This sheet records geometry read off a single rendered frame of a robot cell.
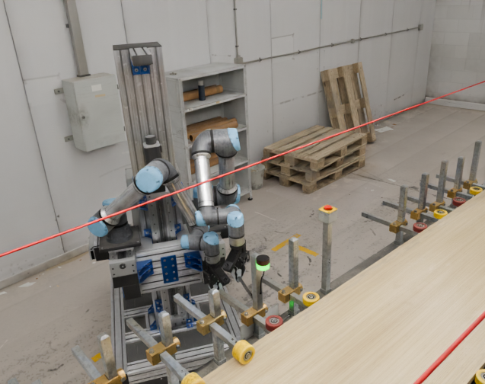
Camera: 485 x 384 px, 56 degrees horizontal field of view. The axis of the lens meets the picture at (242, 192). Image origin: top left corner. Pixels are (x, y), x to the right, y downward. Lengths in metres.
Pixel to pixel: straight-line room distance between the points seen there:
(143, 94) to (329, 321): 1.49
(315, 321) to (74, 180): 2.93
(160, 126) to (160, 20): 2.31
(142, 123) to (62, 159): 1.90
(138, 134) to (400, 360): 1.70
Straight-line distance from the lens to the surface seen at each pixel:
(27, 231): 4.44
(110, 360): 1.86
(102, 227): 2.42
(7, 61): 4.11
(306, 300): 2.27
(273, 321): 2.14
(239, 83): 5.05
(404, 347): 2.10
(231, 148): 2.29
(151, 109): 2.57
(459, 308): 2.37
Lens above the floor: 2.28
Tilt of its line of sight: 24 degrees down
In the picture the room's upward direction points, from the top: 3 degrees counter-clockwise
